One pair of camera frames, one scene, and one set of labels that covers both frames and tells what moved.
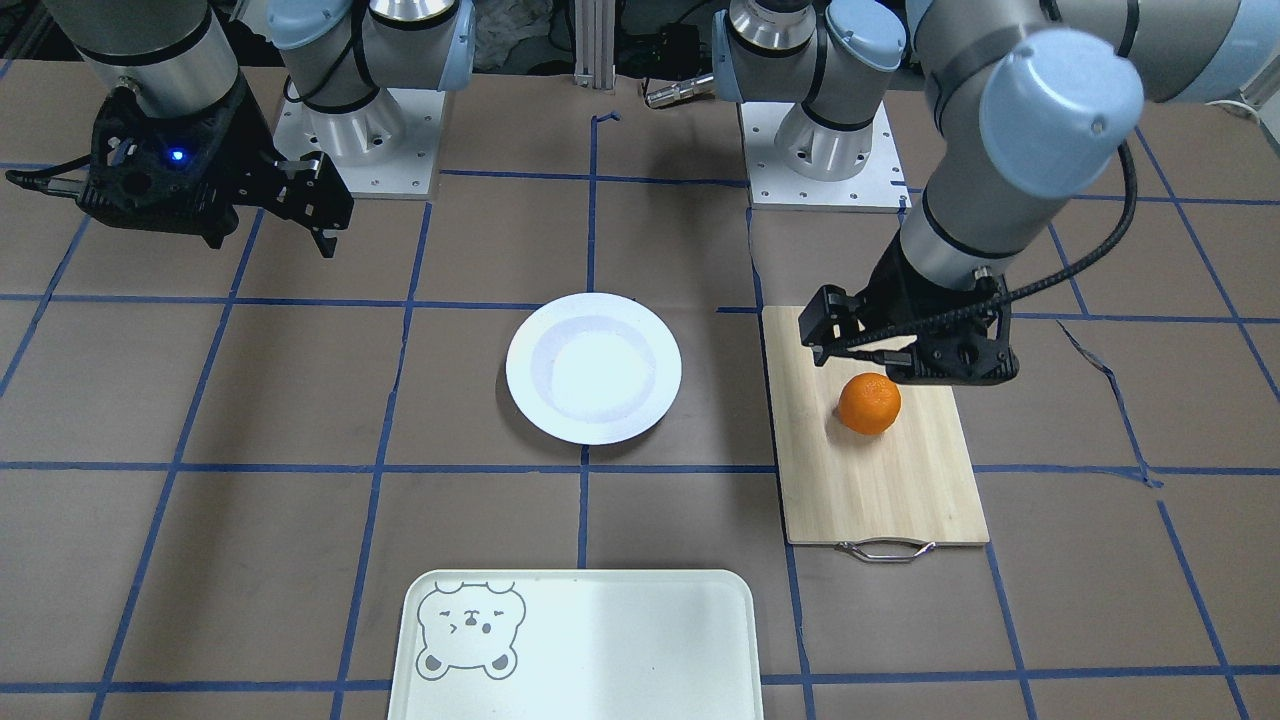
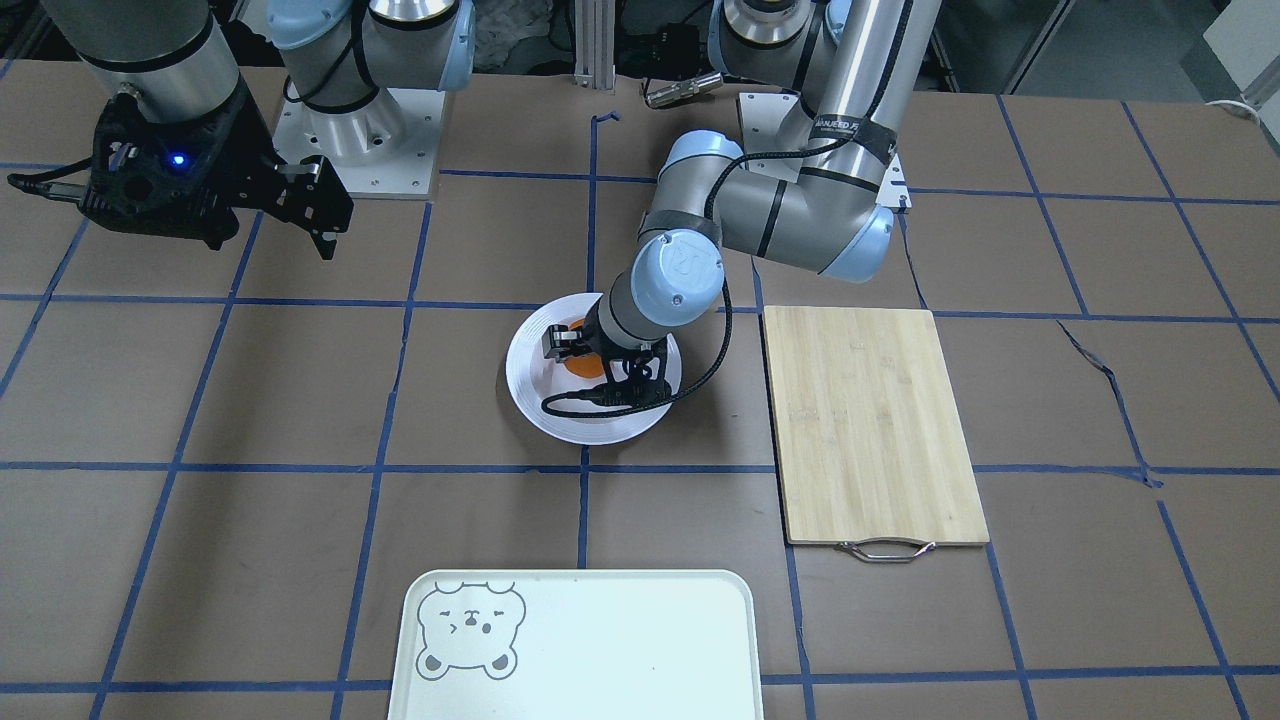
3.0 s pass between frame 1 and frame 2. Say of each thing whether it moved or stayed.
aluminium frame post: stayed
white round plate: stayed
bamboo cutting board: stayed
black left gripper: moved
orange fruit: moved
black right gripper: stayed
